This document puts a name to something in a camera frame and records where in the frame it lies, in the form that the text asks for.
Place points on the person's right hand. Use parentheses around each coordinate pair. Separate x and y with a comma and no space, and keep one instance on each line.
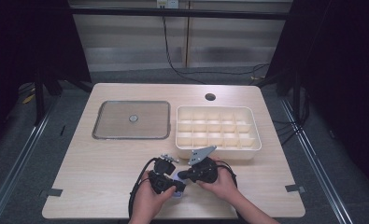
(225,185)

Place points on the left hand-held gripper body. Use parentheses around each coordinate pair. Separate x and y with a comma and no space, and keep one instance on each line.
(160,182)

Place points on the grey tape piece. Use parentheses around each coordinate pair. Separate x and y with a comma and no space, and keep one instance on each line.
(55,192)
(295,188)

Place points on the white wall outlet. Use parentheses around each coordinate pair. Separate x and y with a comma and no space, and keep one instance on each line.
(168,3)

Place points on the person's left hand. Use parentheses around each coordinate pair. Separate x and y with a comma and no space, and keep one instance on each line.
(148,200)

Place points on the white compartment storage box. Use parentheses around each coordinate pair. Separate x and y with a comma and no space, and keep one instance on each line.
(216,154)

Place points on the black metal stand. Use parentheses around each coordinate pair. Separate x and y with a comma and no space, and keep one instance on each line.
(39,99)
(296,99)

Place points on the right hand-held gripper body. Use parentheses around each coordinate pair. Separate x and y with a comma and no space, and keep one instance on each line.
(205,172)

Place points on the yellow floor object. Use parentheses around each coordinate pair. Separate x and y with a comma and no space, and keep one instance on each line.
(28,99)

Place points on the dark curtain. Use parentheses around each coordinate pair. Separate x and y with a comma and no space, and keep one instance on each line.
(23,40)
(344,77)

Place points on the metal floor rail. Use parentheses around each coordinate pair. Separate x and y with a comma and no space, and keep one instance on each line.
(313,161)
(17,168)

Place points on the black horizontal frame bar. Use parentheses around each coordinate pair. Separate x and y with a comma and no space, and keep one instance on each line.
(126,12)

